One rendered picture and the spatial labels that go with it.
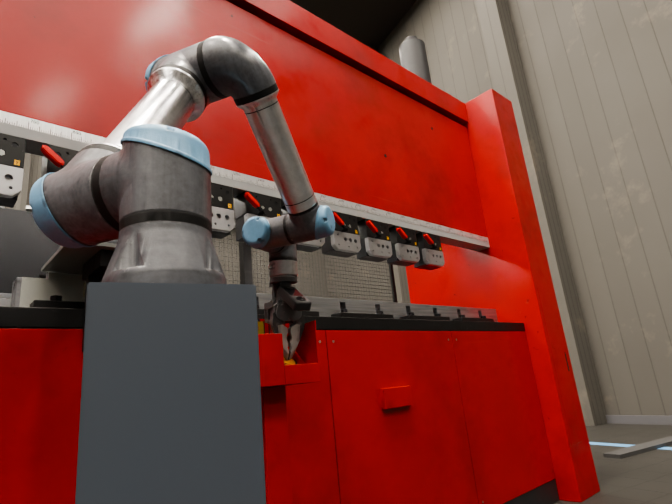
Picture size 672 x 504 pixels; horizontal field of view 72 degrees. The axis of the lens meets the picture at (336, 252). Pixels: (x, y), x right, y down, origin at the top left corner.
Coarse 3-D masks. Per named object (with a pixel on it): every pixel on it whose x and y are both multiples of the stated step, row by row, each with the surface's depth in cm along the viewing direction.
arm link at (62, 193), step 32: (160, 64) 93; (192, 64) 91; (160, 96) 84; (192, 96) 90; (224, 96) 96; (96, 160) 63; (32, 192) 65; (64, 192) 62; (64, 224) 63; (96, 224) 62
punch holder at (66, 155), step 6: (54, 150) 123; (60, 150) 124; (66, 150) 125; (72, 150) 126; (60, 156) 125; (66, 156) 125; (72, 156) 126; (42, 162) 127; (48, 162) 121; (66, 162) 124; (42, 168) 126; (48, 168) 121; (54, 168) 122; (60, 168) 123; (42, 174) 125
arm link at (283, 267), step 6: (270, 264) 122; (276, 264) 120; (282, 264) 120; (288, 264) 120; (294, 264) 122; (270, 270) 121; (276, 270) 120; (282, 270) 120; (288, 270) 120; (294, 270) 121; (270, 276) 122; (276, 276) 120; (294, 276) 122
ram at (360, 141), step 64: (0, 0) 124; (64, 0) 137; (128, 0) 151; (192, 0) 170; (0, 64) 120; (64, 64) 131; (128, 64) 145; (320, 64) 210; (0, 128) 116; (192, 128) 155; (320, 128) 198; (384, 128) 231; (448, 128) 277; (256, 192) 166; (320, 192) 188; (384, 192) 217; (448, 192) 256
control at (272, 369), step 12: (288, 324) 129; (312, 324) 117; (264, 336) 108; (276, 336) 110; (312, 336) 117; (264, 348) 107; (276, 348) 109; (300, 348) 122; (312, 348) 116; (264, 360) 107; (276, 360) 108; (300, 360) 120; (312, 360) 116; (264, 372) 106; (276, 372) 107; (288, 372) 109; (300, 372) 110; (312, 372) 112; (264, 384) 105; (276, 384) 106; (288, 384) 108
